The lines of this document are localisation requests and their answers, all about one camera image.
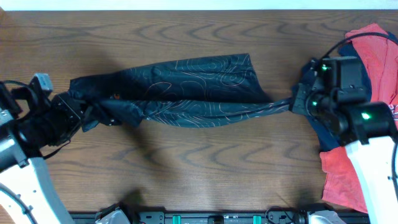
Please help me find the red t-shirt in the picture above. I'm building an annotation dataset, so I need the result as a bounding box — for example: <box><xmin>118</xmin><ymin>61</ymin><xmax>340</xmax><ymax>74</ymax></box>
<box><xmin>320</xmin><ymin>23</ymin><xmax>398</xmax><ymax>214</ymax></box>

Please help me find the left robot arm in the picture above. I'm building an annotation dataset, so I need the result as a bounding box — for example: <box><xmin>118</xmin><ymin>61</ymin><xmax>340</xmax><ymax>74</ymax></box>
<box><xmin>1</xmin><ymin>74</ymin><xmax>84</xmax><ymax>223</ymax></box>

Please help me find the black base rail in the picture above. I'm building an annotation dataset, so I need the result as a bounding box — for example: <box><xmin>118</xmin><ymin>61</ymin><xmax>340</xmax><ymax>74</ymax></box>
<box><xmin>70</xmin><ymin>203</ymin><xmax>370</xmax><ymax>224</ymax></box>

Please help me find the navy blue garment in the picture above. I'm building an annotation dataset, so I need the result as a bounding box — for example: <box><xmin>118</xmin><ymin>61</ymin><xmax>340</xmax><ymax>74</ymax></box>
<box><xmin>298</xmin><ymin>44</ymin><xmax>371</xmax><ymax>151</ymax></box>

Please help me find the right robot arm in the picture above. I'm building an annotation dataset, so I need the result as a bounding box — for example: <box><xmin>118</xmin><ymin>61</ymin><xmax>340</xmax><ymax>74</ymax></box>
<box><xmin>289</xmin><ymin>83</ymin><xmax>397</xmax><ymax>223</ymax></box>

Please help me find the black patterned sports jersey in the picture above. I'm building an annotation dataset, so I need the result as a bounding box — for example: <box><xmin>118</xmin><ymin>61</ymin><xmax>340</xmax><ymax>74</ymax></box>
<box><xmin>68</xmin><ymin>54</ymin><xmax>290</xmax><ymax>131</ymax></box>

